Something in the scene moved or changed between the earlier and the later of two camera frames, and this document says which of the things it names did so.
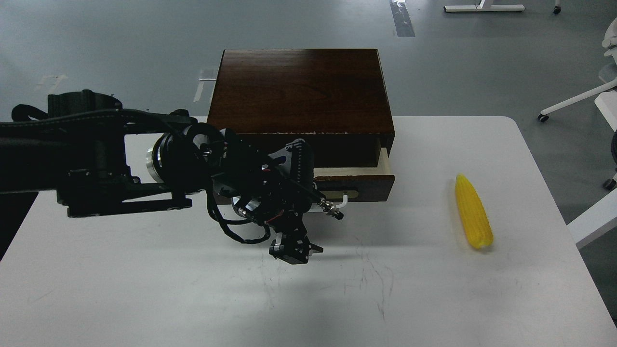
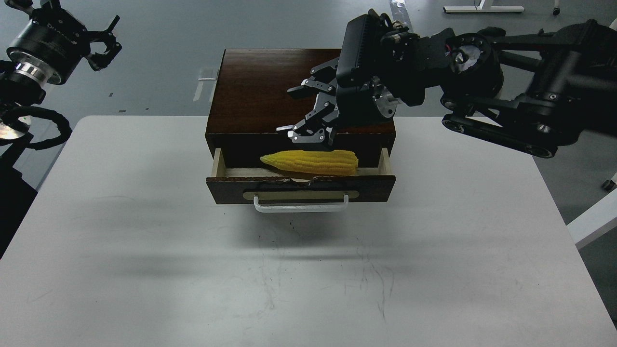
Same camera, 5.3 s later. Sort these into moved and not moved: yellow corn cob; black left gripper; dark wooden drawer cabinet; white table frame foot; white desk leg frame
Moved: black left gripper; yellow corn cob
Not moved: white table frame foot; white desk leg frame; dark wooden drawer cabinet
